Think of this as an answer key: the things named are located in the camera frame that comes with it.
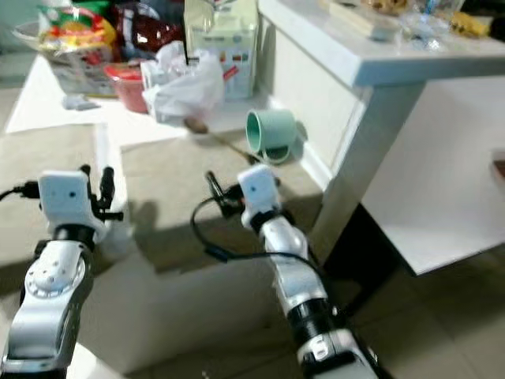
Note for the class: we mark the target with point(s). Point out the dark red foil bag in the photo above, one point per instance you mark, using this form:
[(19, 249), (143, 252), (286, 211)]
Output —
[(150, 31)]

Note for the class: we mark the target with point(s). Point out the cream remote control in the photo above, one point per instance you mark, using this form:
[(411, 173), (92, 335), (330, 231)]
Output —
[(363, 20)]

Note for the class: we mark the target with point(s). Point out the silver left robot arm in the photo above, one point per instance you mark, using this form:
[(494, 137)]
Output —
[(47, 316)]

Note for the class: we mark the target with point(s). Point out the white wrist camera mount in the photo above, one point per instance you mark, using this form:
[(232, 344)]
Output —
[(259, 189), (67, 197)]

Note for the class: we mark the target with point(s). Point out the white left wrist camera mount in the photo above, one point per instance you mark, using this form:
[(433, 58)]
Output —
[(67, 197)]

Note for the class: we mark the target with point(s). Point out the white counter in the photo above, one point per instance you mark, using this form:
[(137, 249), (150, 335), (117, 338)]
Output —
[(379, 55)]

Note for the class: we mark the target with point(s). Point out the cream cracker bag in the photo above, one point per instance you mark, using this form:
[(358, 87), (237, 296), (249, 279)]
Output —
[(229, 47)]

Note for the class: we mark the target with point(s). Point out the red instant noodle bowl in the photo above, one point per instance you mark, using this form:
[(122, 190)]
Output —
[(129, 91)]

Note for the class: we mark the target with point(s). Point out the pale green mug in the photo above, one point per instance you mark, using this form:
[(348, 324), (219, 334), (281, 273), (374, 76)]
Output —
[(280, 130)]

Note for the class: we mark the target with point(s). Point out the clear glass ashtray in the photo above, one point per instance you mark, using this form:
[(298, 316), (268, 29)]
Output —
[(428, 30)]

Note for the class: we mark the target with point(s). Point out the tray of pastries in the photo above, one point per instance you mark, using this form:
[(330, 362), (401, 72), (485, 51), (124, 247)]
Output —
[(390, 6)]

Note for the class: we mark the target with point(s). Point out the green yellow snack bag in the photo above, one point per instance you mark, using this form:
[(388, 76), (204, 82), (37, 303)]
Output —
[(79, 35)]

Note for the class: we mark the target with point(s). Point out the black drinking straw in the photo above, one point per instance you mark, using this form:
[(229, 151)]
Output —
[(188, 43)]

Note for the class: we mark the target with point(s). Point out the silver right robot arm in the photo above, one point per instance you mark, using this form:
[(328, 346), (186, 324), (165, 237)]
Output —
[(296, 276)]

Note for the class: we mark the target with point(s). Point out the white plastic bag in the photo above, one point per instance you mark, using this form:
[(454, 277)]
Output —
[(185, 91)]

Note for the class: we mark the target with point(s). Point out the printed snack box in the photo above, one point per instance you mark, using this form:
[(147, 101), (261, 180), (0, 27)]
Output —
[(83, 77)]

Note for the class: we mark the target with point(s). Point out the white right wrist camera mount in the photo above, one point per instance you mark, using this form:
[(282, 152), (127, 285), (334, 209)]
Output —
[(259, 189)]

